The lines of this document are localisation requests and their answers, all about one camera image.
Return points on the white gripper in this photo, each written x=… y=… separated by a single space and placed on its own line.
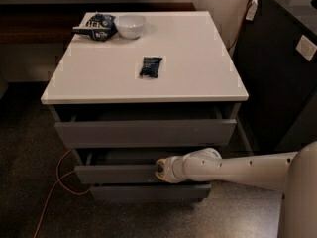
x=168 y=170

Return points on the grey drawer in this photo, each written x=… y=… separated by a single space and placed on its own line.
x=129 y=165
x=143 y=125
x=151 y=192

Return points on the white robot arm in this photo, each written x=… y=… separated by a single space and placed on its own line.
x=294 y=174

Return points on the grey bottom drawer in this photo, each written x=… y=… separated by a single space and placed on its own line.
x=151 y=192

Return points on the grey top drawer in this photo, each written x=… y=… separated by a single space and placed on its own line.
x=143 y=125

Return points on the white top drawer cabinet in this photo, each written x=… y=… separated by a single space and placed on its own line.
x=195 y=68

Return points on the small dark snack packet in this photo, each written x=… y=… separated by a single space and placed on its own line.
x=150 y=67

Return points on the white bowl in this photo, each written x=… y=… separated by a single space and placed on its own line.
x=130 y=26

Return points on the blue chip bag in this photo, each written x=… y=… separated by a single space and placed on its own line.
x=100 y=27

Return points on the dark wooden bench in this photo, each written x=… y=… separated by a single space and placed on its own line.
x=52 y=23

